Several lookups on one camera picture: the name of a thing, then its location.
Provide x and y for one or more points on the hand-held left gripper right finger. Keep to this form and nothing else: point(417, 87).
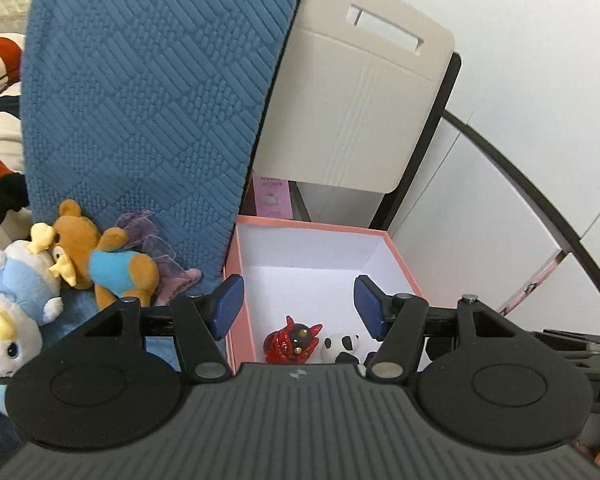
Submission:
point(370, 307)

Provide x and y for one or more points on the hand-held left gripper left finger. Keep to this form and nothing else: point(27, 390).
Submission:
point(227, 305)

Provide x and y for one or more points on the pink cardboard box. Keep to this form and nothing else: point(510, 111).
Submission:
point(330, 265)

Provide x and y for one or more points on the purple fabric toy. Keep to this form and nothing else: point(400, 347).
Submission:
point(167, 260)

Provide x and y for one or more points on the brown bear plush blue shirt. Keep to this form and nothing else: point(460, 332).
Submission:
point(112, 267)

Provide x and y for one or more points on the small light blue plush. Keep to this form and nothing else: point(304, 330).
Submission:
point(25, 275)

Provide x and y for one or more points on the large white blue plush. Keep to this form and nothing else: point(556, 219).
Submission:
point(2, 340)

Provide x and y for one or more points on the panda figurine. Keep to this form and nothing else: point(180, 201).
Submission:
point(342, 347)

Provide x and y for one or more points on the red devil figurine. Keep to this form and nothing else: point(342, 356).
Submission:
point(292, 341)

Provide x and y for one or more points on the pink strip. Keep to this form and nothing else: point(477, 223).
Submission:
point(530, 285)

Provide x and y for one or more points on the pink carton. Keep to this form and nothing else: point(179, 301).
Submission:
point(272, 197)

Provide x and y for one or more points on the beige cutting board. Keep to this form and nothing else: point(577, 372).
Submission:
point(360, 110)

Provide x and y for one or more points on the blue textured cushion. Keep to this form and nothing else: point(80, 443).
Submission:
point(145, 110)

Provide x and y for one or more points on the black metal frame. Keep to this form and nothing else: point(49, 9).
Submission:
point(428, 130)

